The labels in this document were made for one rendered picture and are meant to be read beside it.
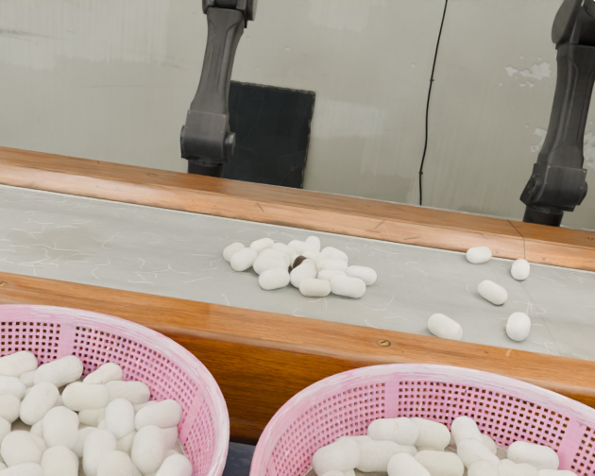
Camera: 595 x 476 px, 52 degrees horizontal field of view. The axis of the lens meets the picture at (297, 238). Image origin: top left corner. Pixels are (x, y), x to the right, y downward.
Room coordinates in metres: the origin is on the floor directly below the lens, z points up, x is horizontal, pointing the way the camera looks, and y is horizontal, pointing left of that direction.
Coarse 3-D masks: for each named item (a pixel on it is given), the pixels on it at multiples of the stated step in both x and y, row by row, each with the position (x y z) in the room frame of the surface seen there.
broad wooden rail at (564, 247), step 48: (96, 192) 0.77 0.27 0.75; (144, 192) 0.77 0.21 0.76; (192, 192) 0.78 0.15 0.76; (240, 192) 0.80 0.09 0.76; (288, 192) 0.84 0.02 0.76; (384, 240) 0.75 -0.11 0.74; (432, 240) 0.76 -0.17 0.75; (480, 240) 0.76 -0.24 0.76; (528, 240) 0.77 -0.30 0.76; (576, 240) 0.80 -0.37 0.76
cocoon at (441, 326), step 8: (432, 320) 0.50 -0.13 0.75; (440, 320) 0.49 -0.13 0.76; (448, 320) 0.49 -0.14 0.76; (432, 328) 0.50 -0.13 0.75; (440, 328) 0.49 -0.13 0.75; (448, 328) 0.48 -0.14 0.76; (456, 328) 0.48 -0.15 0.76; (440, 336) 0.49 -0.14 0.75; (448, 336) 0.48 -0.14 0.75; (456, 336) 0.48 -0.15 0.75
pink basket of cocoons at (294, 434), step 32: (320, 384) 0.34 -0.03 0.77; (352, 384) 0.36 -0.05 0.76; (384, 384) 0.37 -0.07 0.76; (416, 384) 0.38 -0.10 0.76; (448, 384) 0.38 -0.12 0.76; (480, 384) 0.38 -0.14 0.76; (512, 384) 0.38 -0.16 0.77; (288, 416) 0.31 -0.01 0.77; (320, 416) 0.34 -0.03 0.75; (352, 416) 0.35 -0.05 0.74; (384, 416) 0.37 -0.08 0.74; (448, 416) 0.38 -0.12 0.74; (512, 416) 0.37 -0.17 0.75; (576, 416) 0.36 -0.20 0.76; (256, 448) 0.27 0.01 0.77; (288, 448) 0.30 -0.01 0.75; (576, 448) 0.35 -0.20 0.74
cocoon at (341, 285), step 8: (336, 280) 0.55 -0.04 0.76; (344, 280) 0.55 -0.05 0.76; (352, 280) 0.56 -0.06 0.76; (360, 280) 0.56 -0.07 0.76; (336, 288) 0.55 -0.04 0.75; (344, 288) 0.55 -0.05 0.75; (352, 288) 0.55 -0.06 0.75; (360, 288) 0.55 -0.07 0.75; (352, 296) 0.55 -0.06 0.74; (360, 296) 0.55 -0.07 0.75
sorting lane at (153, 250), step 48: (0, 192) 0.74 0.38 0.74; (48, 192) 0.76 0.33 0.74; (0, 240) 0.58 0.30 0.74; (48, 240) 0.60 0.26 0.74; (96, 240) 0.62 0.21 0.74; (144, 240) 0.64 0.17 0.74; (192, 240) 0.66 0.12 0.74; (240, 240) 0.68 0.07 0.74; (288, 240) 0.70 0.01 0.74; (336, 240) 0.73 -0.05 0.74; (144, 288) 0.51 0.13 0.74; (192, 288) 0.53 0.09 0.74; (240, 288) 0.54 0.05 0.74; (288, 288) 0.56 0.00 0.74; (384, 288) 0.59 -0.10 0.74; (432, 288) 0.61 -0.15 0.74; (528, 288) 0.65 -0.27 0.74; (576, 288) 0.68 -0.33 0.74; (480, 336) 0.51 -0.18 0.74; (528, 336) 0.52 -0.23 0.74; (576, 336) 0.54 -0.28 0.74
